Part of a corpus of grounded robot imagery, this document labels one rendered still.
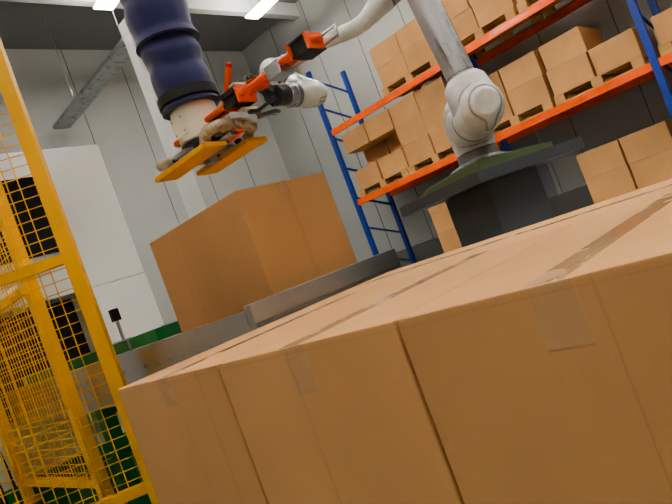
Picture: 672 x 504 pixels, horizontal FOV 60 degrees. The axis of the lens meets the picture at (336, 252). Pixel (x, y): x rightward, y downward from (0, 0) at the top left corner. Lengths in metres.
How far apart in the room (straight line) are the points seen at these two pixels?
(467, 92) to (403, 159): 8.41
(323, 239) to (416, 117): 8.28
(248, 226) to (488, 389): 1.25
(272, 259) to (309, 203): 0.27
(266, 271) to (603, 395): 1.32
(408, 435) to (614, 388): 0.27
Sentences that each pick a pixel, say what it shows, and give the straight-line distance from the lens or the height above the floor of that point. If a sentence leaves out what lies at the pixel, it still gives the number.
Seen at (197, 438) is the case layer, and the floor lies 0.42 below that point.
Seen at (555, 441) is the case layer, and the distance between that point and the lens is 0.67.
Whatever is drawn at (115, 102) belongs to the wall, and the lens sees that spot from 12.65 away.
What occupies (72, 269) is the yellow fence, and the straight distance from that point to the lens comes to 2.30.
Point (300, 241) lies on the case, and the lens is 1.92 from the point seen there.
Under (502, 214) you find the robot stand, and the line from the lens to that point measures 2.13.
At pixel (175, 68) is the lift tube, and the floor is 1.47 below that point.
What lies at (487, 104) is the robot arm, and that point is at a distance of 2.02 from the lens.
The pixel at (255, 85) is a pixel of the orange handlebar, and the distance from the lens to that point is 1.97.
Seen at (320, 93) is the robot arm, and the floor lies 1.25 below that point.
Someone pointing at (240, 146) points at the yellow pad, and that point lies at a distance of 2.16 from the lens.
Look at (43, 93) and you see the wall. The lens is 12.18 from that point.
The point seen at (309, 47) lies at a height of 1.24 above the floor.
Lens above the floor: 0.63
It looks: 1 degrees up
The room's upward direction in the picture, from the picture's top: 20 degrees counter-clockwise
